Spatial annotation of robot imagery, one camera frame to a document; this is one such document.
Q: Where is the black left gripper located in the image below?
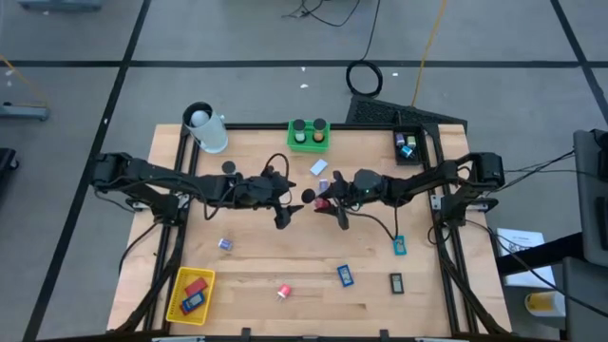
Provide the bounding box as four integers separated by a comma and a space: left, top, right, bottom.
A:
237, 173, 305, 231

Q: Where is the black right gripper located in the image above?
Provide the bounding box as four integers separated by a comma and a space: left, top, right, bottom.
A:
314, 170, 358, 232

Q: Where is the black capped hourglass red sand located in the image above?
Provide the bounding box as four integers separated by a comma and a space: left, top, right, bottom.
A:
301, 187, 333, 213

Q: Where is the black capped hourglass white sand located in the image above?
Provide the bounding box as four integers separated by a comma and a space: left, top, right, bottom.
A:
292, 118, 308, 144

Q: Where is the red rectangular case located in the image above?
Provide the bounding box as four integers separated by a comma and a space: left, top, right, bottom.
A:
183, 277, 209, 297

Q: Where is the blue framed digital display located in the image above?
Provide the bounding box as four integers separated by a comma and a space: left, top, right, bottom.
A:
336, 263, 355, 288
181, 291, 207, 314

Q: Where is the green plastic basket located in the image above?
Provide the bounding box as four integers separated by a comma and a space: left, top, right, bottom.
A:
285, 119, 331, 154

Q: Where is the black plastic basket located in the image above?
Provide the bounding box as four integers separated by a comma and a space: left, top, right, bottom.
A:
393, 124, 428, 166

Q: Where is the white cylindrical lamp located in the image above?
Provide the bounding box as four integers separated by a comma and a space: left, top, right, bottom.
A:
181, 101, 230, 155

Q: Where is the black mesh panel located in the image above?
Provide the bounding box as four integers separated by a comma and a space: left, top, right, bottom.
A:
345, 93, 469, 128

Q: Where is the yellow plastic basket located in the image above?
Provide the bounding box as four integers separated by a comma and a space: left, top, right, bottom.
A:
165, 266, 217, 327

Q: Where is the white printed paper sheet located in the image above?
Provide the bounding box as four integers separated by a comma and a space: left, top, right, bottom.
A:
495, 227, 557, 290

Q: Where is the black diagonal beam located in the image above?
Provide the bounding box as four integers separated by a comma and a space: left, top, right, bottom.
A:
496, 231, 585, 276

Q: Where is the yellow white container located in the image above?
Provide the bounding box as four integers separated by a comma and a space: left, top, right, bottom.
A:
523, 290, 567, 318

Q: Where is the grey equipment cart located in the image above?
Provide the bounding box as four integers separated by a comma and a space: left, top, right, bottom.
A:
561, 127, 608, 342

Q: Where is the grey metal floor stand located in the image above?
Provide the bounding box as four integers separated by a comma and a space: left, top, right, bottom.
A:
0, 101, 50, 123

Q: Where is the black floor object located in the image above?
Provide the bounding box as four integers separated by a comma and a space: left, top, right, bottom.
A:
0, 147, 20, 200

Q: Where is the grey floor object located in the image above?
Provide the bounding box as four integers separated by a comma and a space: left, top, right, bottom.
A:
17, 0, 104, 12

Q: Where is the black aluminium table frame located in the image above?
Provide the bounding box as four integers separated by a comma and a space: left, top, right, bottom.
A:
113, 122, 512, 336

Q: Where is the black coiled floor cable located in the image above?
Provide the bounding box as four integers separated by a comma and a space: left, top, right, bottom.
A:
347, 0, 384, 100

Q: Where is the yellow floor cable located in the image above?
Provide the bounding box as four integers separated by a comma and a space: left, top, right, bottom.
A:
410, 0, 448, 108

